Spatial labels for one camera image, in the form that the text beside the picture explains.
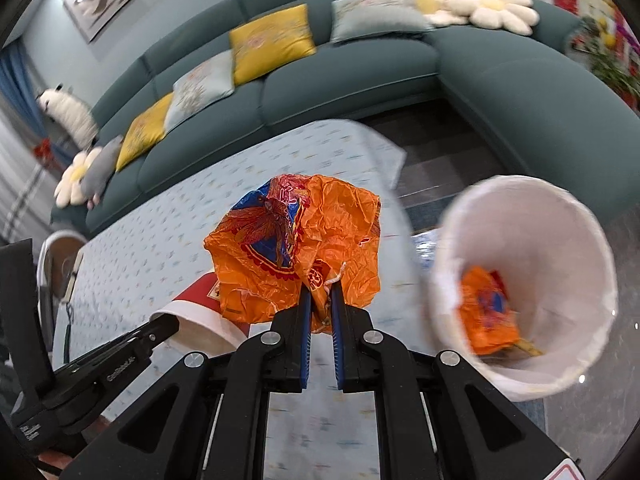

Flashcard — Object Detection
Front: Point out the orange snack wrapper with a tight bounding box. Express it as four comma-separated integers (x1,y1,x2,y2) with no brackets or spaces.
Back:
458,266,544,356

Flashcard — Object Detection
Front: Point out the white daisy pillow front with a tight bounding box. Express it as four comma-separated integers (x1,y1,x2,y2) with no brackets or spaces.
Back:
445,0,540,36

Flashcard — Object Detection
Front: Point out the white daisy pillow left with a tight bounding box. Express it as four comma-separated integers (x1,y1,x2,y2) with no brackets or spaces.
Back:
53,148,102,209

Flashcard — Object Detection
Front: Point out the floral light blue tablecloth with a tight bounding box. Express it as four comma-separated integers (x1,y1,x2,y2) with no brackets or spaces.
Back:
53,119,433,479

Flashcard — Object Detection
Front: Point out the grey embroidered cushion left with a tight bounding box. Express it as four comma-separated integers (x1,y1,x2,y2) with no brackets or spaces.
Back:
164,50,234,133

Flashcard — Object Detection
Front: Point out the potted flower plant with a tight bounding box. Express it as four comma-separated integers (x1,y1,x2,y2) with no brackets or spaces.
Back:
564,16,639,114

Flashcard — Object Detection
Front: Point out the red white paper cup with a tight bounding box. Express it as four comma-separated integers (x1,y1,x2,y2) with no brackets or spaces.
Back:
150,271,250,358

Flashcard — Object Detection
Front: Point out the white lined trash bin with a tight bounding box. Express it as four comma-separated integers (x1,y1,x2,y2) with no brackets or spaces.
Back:
428,176,617,402

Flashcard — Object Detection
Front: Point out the round wooden side table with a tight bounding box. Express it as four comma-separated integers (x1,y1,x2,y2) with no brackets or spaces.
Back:
36,230,87,351

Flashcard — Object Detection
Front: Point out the grey mouse plush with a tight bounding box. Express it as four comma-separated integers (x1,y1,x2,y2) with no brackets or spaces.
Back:
80,136,124,209

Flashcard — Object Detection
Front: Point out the grey embroidered cushion right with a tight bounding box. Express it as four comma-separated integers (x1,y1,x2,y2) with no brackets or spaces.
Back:
330,0,432,44

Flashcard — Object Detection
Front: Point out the yellow embroidered cushion left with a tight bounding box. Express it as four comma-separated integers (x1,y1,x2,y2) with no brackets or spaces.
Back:
115,92,174,172

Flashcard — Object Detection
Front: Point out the yellow embroidered cushion centre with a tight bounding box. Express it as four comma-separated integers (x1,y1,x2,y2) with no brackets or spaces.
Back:
229,4,317,86

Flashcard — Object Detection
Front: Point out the grey embroidered cushion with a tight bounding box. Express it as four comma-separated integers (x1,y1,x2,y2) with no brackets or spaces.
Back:
330,0,432,44
164,50,234,133

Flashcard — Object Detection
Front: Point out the orange blue snack bag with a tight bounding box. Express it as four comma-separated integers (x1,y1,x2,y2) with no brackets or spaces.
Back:
204,174,381,333

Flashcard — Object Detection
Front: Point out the blue curtain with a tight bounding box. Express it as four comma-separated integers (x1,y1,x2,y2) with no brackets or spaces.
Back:
0,40,48,139

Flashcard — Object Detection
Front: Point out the yellow embroidered cushion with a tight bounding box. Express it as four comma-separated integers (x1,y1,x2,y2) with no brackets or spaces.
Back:
115,92,174,172
229,4,317,86

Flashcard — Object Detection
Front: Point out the teal sectional sofa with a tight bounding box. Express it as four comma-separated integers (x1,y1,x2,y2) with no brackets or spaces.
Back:
51,0,639,236

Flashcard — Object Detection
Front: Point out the black remote on strap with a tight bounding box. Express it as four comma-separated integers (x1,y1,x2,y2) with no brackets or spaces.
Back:
63,300,74,365

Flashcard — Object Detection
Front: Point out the white sheep plush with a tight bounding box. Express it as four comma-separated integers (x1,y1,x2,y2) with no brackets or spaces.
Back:
37,87,99,150

